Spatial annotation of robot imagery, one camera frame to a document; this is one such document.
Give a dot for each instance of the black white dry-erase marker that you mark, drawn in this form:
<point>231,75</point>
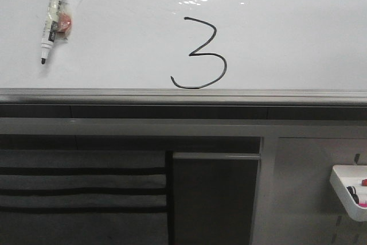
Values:
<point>50,28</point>

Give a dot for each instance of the white whiteboard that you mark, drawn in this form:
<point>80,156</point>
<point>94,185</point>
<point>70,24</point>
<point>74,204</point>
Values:
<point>228,44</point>

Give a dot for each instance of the dark grey panel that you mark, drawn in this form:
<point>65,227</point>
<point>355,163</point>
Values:
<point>214,194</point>

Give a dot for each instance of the white pegboard panel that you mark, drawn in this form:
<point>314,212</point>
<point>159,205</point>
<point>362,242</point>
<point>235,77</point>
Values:
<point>305,208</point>

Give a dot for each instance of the grey fabric pocket organizer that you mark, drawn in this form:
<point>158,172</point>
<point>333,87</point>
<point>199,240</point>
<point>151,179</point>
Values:
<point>85,197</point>

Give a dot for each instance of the white plastic marker tray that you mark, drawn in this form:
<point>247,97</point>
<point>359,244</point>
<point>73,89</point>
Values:
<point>350,175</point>

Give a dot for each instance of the black capped marker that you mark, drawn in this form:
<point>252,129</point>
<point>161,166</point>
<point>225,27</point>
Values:
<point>353,192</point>

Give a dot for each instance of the aluminium whiteboard frame rail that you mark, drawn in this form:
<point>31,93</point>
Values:
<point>183,97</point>

